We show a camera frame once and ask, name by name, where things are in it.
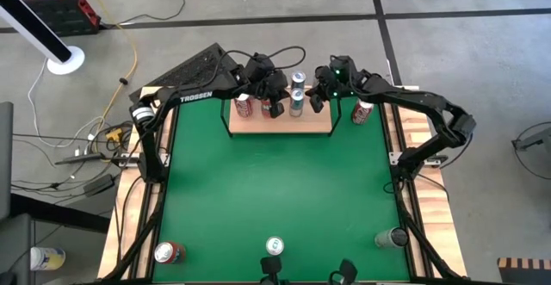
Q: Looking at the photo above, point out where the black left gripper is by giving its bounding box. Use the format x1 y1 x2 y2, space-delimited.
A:
244 52 289 120

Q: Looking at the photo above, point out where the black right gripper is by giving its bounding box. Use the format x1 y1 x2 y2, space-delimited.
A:
309 54 362 115

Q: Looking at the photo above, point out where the red Fanta can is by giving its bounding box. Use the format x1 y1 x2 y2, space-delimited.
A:
153 240 187 265
260 98 275 120

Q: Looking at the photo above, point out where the green white can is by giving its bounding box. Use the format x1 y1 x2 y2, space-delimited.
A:
288 88 306 118

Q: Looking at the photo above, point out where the red Coca-Cola can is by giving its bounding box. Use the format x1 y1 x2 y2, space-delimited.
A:
350 98 375 126
234 93 255 119

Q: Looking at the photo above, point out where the tall white black-topped can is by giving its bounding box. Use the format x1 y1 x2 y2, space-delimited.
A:
374 226 410 251

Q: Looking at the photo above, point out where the green table mat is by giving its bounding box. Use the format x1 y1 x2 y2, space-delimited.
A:
151 93 411 283

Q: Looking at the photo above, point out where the black power adapter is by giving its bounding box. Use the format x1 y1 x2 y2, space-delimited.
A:
84 175 115 198

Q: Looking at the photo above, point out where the black power strip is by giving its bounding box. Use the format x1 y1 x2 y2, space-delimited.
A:
54 152 107 166

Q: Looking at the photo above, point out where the black floor beam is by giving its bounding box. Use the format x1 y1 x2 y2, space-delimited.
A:
10 192 111 234

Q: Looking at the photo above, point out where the red black toolbox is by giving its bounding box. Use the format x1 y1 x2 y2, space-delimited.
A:
9 0 102 37

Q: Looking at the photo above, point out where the white black tower stand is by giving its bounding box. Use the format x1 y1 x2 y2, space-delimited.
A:
0 0 86 76

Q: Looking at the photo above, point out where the orange black striped box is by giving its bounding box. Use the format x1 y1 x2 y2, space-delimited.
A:
497 257 551 285

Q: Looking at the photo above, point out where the white yellow canister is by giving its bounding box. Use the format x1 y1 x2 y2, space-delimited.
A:
29 246 67 271

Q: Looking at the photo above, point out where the grey cabinet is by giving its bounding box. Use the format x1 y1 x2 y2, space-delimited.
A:
0 101 15 222

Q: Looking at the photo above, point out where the wooden shelf with wire frame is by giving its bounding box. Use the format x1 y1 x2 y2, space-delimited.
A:
219 71 357 139

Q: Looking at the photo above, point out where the black aluminium table frame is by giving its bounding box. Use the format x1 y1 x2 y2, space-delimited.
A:
102 85 468 285

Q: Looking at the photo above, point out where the black floor cable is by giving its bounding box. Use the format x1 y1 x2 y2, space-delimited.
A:
99 0 187 30

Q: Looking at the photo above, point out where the yellow cable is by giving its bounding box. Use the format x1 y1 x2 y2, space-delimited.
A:
79 0 139 130

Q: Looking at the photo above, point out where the black leader arm handle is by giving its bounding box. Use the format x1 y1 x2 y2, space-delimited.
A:
259 255 285 285
327 258 359 285

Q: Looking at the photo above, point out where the white cable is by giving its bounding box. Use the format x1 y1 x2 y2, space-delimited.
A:
28 59 104 148

